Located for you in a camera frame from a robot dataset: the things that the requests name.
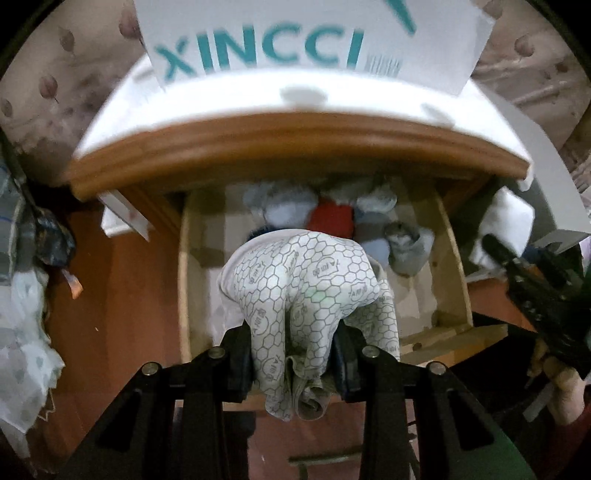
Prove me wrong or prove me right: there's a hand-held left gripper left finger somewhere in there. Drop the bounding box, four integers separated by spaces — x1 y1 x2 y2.
58 323 256 480

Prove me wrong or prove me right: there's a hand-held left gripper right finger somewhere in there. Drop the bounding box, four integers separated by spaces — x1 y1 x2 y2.
332 323 539 480

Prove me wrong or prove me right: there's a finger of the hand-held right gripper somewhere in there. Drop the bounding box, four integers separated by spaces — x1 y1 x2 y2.
480 233 525 278
531 244 572 288

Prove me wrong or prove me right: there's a wooden drawer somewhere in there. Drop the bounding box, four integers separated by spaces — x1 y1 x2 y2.
178 182 509 411

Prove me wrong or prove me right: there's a grey white sock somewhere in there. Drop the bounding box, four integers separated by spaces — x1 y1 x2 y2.
383 222 435 278

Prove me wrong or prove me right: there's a white hexagon print underwear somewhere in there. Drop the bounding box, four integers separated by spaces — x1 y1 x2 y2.
217 228 402 423

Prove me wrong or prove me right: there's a blue grey underwear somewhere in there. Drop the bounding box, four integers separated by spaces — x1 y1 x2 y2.
353 210 393 265

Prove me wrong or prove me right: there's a red underwear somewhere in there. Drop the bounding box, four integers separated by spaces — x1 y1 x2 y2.
307 200 356 241

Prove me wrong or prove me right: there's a light blue underwear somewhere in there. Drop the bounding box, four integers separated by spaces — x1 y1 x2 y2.
242 182 319 232

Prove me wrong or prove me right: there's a white shoe box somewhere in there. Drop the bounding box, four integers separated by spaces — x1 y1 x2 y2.
133 0 496 99

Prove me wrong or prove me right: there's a person's right hand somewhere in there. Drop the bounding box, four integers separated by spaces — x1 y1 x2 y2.
526 344 591 428

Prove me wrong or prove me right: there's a large grey box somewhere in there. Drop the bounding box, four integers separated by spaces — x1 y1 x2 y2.
487 90 591 252

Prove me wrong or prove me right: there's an orange wrapper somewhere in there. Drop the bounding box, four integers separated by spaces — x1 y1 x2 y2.
62 270 85 301

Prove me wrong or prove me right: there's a white flat box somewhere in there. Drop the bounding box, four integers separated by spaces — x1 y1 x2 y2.
97 190 155 241

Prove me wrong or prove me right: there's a sheer white dotted cloth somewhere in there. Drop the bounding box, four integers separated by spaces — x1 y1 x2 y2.
0 265 68 446

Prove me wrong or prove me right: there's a blue snack bag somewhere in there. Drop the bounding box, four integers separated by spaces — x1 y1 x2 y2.
32 205 77 268

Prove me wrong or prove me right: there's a white patterned cloth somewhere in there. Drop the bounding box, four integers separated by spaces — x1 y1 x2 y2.
74 58 539 278

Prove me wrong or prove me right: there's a grey plaid cloth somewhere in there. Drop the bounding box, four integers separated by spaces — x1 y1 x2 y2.
0 171 38 282

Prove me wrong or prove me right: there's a beige leaf print curtain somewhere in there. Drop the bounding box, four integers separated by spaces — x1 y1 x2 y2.
0 0 591 185

